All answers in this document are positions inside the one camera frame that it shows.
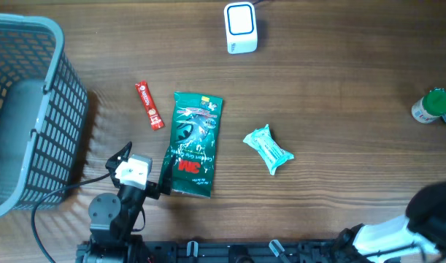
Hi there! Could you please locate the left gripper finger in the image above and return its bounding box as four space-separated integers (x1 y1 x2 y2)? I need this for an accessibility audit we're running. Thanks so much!
105 141 132 179
160 156 174 186

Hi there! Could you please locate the green 3M glove package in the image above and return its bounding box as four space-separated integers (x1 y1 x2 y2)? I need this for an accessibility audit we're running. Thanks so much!
161 91 223 198

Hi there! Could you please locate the red coffee stick sachet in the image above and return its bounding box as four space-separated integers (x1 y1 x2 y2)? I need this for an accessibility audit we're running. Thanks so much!
135 80 165 131

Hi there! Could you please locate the teal wet wipes pack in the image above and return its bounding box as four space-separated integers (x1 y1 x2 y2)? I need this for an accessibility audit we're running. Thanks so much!
243 124 294 176

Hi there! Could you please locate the green lid jar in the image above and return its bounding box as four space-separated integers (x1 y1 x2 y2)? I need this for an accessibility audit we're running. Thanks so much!
411 88 446 123

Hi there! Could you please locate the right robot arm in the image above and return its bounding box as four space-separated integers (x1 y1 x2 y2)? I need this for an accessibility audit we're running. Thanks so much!
330 181 446 263

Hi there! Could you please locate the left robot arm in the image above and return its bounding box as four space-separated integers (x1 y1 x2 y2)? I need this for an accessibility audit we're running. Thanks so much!
76 142 172 263

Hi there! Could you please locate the white barcode scanner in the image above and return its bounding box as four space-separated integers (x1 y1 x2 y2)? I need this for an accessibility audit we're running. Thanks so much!
223 1 258 55

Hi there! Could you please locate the grey plastic mesh basket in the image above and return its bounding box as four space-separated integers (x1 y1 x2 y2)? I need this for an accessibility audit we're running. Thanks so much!
0 13 88 218

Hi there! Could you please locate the black left camera cable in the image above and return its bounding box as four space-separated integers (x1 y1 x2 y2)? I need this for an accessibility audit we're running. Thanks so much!
30 172 112 263

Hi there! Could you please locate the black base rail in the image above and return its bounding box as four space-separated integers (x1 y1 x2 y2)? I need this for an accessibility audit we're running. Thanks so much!
75 239 401 263

